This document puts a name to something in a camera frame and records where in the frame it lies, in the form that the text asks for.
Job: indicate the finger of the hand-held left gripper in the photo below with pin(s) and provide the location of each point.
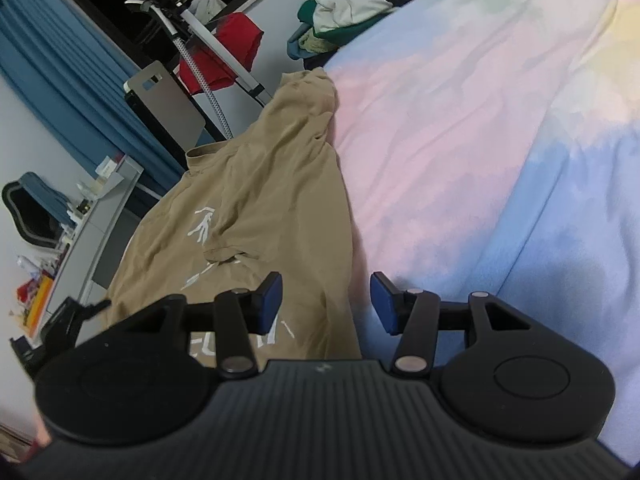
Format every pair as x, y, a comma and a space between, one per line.
75, 320

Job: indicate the white tissue box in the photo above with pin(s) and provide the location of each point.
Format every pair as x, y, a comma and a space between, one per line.
106, 169

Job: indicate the tan t-shirt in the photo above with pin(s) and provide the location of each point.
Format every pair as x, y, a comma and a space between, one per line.
260, 195

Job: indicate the white hanging garment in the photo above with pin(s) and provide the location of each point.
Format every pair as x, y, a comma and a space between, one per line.
210, 5

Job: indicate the wavy black-framed mirror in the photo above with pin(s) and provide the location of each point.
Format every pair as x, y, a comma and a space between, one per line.
35, 205

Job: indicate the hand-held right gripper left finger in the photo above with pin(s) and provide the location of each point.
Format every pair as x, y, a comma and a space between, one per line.
270, 301

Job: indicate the pastel tie-dye blanket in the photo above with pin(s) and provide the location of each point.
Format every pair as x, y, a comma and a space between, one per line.
450, 135

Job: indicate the garment steamer stand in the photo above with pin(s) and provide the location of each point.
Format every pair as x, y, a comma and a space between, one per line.
220, 55

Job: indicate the red garment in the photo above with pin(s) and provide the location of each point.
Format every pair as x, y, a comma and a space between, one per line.
240, 35

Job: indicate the white dressing desk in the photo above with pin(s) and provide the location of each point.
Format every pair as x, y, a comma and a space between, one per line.
100, 225

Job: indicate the blue curtain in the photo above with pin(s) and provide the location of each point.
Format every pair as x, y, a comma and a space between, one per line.
60, 60

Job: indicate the yellow-green garment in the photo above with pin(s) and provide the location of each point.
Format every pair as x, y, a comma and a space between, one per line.
320, 42

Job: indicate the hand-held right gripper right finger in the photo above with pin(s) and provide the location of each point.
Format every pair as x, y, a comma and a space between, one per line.
382, 305

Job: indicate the orange box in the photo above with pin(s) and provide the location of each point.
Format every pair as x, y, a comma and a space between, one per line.
37, 305

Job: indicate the blue garment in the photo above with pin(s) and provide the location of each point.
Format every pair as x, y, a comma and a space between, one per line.
295, 49

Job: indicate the black chair with grey back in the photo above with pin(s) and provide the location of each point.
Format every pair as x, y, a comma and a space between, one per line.
165, 105

